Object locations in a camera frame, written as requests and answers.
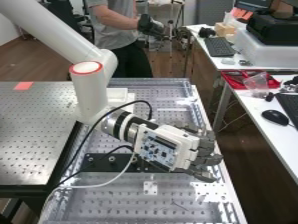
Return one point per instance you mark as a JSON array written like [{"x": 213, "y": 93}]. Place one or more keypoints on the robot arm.
[{"x": 54, "y": 30}]

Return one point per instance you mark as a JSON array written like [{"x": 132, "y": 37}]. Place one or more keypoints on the red tray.
[{"x": 233, "y": 80}]

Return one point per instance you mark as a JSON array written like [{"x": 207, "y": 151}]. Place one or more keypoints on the small white box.
[{"x": 120, "y": 97}]

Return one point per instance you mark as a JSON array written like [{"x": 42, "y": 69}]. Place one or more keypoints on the red tape patch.
[{"x": 23, "y": 86}]

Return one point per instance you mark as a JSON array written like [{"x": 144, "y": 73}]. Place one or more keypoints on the black computer mouse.
[{"x": 274, "y": 117}]

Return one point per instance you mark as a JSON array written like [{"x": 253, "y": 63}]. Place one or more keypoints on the small white perforated bracket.
[{"x": 151, "y": 188}]

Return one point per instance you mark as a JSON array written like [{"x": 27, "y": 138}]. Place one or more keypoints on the clear box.
[{"x": 177, "y": 206}]

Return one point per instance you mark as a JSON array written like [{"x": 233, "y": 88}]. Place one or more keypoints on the clear plastic cup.
[{"x": 257, "y": 85}]

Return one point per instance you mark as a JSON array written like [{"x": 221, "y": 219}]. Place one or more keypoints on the person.
[{"x": 111, "y": 30}]

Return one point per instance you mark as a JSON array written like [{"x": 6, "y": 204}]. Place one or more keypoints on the large black device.
[{"x": 273, "y": 28}]

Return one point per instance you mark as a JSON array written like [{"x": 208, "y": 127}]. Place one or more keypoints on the black keyboard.
[
  {"x": 219, "y": 46},
  {"x": 290, "y": 110}
]

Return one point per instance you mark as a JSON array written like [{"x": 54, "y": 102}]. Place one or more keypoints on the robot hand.
[{"x": 171, "y": 146}]

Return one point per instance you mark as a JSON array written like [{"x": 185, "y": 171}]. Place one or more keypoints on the black plate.
[{"x": 101, "y": 163}]

